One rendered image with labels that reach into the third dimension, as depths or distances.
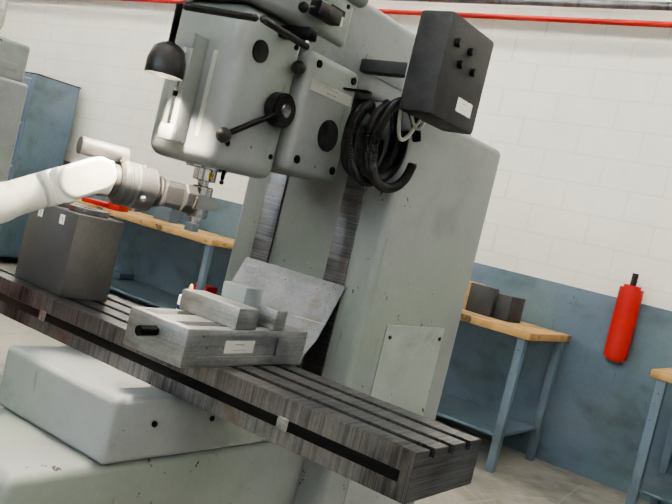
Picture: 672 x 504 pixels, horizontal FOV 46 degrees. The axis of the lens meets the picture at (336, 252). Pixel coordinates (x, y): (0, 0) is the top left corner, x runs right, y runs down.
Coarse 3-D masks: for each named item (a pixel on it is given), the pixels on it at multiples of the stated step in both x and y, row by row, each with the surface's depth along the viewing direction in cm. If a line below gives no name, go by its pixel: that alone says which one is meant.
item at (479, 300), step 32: (160, 224) 667; (192, 224) 669; (128, 288) 711; (480, 288) 524; (480, 320) 489; (512, 320) 518; (512, 384) 476; (544, 384) 531; (448, 416) 500; (480, 416) 521; (544, 416) 532; (640, 448) 431; (640, 480) 429
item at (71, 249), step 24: (48, 216) 180; (72, 216) 173; (96, 216) 177; (24, 240) 186; (48, 240) 179; (72, 240) 172; (96, 240) 176; (120, 240) 181; (24, 264) 185; (48, 264) 178; (72, 264) 173; (96, 264) 178; (48, 288) 176; (72, 288) 175; (96, 288) 179
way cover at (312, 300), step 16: (240, 272) 201; (256, 272) 199; (272, 272) 197; (288, 272) 195; (272, 288) 194; (288, 288) 192; (304, 288) 190; (320, 288) 188; (336, 288) 186; (272, 304) 191; (288, 304) 189; (304, 304) 187; (320, 304) 185; (336, 304) 184; (288, 320) 187; (304, 320) 185; (320, 320) 183; (304, 352) 178
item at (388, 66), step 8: (368, 64) 178; (376, 64) 177; (384, 64) 176; (392, 64) 174; (400, 64) 173; (368, 72) 179; (376, 72) 177; (384, 72) 176; (392, 72) 174; (400, 72) 173
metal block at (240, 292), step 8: (224, 288) 154; (232, 288) 153; (240, 288) 152; (248, 288) 151; (256, 288) 154; (224, 296) 154; (232, 296) 153; (240, 296) 151; (248, 296) 152; (256, 296) 154; (248, 304) 152; (256, 304) 154
